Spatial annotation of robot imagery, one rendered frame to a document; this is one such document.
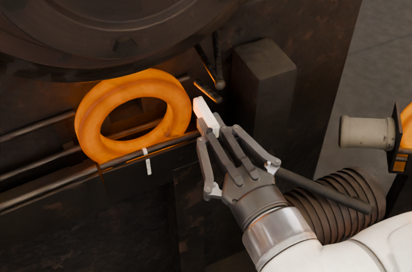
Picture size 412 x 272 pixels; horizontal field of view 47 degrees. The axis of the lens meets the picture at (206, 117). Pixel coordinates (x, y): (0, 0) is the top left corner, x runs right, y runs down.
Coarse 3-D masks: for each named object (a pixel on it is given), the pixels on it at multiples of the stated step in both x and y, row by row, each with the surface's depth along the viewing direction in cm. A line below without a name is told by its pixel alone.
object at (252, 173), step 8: (224, 128) 74; (224, 136) 73; (232, 136) 73; (224, 144) 75; (232, 144) 72; (232, 152) 72; (240, 152) 71; (240, 160) 70; (248, 160) 70; (248, 168) 69; (256, 176) 68
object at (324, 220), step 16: (336, 176) 95; (352, 176) 95; (368, 176) 95; (288, 192) 94; (304, 192) 92; (352, 192) 92; (368, 192) 93; (304, 208) 90; (320, 208) 90; (336, 208) 90; (384, 208) 94; (320, 224) 89; (336, 224) 90; (352, 224) 91; (368, 224) 95; (320, 240) 89; (336, 240) 92
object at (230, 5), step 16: (240, 0) 63; (224, 16) 64; (208, 32) 64; (176, 48) 64; (0, 64) 54; (16, 64) 55; (32, 64) 56; (128, 64) 62; (144, 64) 63; (48, 80) 58; (64, 80) 59; (80, 80) 60; (96, 80) 62
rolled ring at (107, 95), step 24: (144, 72) 70; (96, 96) 68; (120, 96) 68; (144, 96) 70; (168, 96) 72; (96, 120) 70; (168, 120) 78; (96, 144) 73; (120, 144) 79; (144, 144) 80
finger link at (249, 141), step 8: (232, 128) 74; (240, 128) 74; (240, 136) 73; (248, 136) 73; (240, 144) 75; (248, 144) 72; (256, 144) 72; (248, 152) 74; (256, 152) 72; (264, 152) 72; (256, 160) 73; (264, 160) 71; (272, 160) 71
